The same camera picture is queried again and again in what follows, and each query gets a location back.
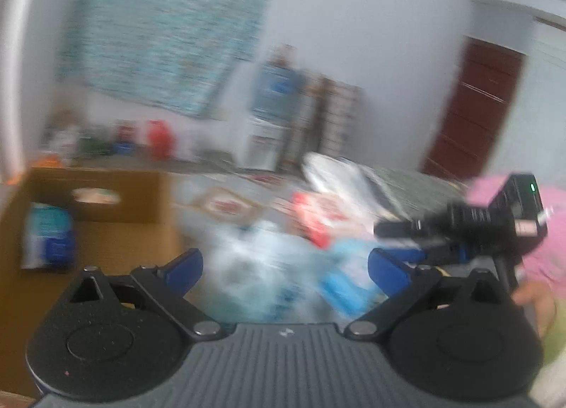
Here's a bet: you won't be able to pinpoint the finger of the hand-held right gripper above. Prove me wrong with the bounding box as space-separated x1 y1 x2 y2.
395 239 474 266
374 219 449 241

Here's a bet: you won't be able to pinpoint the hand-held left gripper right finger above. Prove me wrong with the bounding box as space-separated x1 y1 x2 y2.
345 248 509 342

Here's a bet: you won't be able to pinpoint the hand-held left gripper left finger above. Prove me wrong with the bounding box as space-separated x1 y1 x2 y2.
66 249 226 340

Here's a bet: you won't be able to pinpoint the clear plastic bag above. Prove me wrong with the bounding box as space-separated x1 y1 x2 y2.
190 220 337 324

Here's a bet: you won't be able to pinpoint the cardboard box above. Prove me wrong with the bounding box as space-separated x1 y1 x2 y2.
0 167 183 396

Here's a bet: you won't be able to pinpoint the person's right hand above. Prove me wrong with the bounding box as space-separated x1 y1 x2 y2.
512 280 559 340

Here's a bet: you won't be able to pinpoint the blue white packet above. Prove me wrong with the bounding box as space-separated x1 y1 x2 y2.
317 240 391 320

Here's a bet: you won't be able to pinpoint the green patterned blanket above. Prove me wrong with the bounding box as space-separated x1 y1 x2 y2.
371 165 470 219

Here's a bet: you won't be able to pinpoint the red white tissue pack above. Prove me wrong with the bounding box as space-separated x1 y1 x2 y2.
289 191 369 250

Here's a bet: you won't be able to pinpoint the white cloth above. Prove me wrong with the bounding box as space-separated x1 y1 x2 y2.
303 152 370 218

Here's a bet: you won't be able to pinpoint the brown door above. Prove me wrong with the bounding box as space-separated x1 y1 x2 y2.
420 35 528 181

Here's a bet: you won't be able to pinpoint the pink tissue pack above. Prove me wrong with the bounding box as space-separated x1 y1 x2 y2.
71 187 122 206

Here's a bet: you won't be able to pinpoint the wooden rack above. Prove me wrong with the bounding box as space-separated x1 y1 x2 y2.
287 74 364 166

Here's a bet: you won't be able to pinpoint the red plastic jug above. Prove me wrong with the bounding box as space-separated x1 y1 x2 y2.
146 120 174 161

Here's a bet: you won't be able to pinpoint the blue tissue packet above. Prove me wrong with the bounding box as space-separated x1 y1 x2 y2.
21 202 76 274

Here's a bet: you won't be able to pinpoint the white water dispenser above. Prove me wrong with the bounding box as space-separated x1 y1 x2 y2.
236 115 289 172

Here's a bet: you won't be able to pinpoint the green bottles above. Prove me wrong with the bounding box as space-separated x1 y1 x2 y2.
79 136 112 157

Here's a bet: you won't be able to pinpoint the person's pale clothing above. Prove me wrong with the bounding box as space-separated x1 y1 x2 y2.
531 315 566 408

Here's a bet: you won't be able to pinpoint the blue water bottle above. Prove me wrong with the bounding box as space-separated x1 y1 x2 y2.
251 61 307 123

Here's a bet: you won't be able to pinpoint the white curtain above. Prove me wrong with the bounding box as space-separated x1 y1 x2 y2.
0 0 49 183

